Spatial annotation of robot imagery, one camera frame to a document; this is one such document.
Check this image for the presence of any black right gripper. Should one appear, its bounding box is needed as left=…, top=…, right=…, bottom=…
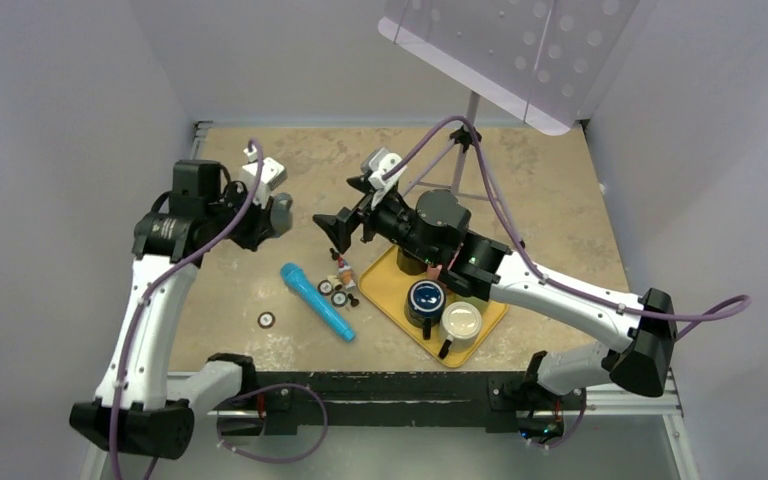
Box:
left=312, top=176, right=441, bottom=268

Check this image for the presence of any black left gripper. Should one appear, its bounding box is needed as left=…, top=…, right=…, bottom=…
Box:
left=205, top=180, right=274, bottom=251

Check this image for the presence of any dark blue ceramic mug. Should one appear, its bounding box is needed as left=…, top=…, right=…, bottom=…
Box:
left=404, top=279, right=447, bottom=340

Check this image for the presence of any grey ceramic mug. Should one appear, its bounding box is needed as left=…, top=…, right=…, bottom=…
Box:
left=269, top=192, right=293, bottom=238

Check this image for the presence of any black ceramic mug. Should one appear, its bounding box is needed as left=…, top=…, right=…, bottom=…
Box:
left=396, top=248, right=427, bottom=276

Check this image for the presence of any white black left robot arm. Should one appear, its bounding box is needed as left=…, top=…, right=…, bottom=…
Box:
left=69, top=158, right=292, bottom=459

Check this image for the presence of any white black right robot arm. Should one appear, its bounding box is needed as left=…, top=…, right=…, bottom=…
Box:
left=313, top=177, right=677, bottom=407

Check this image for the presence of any round token upper left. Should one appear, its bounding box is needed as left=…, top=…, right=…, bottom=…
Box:
left=317, top=280, right=334, bottom=295

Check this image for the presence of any blue toy microphone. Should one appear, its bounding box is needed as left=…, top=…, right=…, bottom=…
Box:
left=280, top=262, right=355, bottom=342

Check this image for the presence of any yellow plastic tray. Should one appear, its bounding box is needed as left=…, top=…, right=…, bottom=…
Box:
left=359, top=246, right=509, bottom=369

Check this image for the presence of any round token lower right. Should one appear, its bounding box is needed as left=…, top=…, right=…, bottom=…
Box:
left=330, top=291, right=349, bottom=308

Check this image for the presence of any round brown white token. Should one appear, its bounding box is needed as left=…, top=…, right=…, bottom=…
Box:
left=257, top=311, right=276, bottom=329

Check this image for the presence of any lilac tripod stand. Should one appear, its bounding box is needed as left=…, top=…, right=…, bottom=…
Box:
left=401, top=91, right=526, bottom=249

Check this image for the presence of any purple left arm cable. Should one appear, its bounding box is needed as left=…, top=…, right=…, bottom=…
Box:
left=106, top=137, right=266, bottom=480

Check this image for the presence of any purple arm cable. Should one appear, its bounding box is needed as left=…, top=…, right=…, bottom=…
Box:
left=383, top=115, right=752, bottom=342
left=106, top=137, right=266, bottom=480

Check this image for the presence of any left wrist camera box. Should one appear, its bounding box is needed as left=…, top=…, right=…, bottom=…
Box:
left=238, top=147, right=288, bottom=207

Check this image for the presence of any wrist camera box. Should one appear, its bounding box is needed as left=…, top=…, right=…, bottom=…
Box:
left=361, top=147, right=402, bottom=210
left=238, top=147, right=288, bottom=207

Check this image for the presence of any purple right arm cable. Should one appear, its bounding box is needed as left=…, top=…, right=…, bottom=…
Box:
left=383, top=115, right=752, bottom=342

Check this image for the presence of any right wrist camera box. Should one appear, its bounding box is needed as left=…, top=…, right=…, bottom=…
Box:
left=361, top=147, right=402, bottom=210

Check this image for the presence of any cream mug black handle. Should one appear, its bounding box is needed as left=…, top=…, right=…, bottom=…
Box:
left=437, top=301, right=483, bottom=359

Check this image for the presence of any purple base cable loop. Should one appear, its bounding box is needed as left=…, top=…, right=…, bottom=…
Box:
left=214, top=382, right=330, bottom=465

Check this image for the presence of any black table edge rail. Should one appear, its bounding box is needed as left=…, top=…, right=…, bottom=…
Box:
left=236, top=371, right=585, bottom=435

